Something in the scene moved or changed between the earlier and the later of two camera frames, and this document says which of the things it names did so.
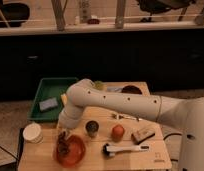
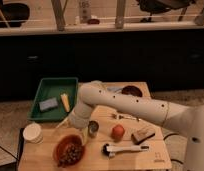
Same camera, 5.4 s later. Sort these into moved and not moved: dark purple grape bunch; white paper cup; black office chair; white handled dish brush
Moved: dark purple grape bunch
Not moved: black office chair; white paper cup; white handled dish brush
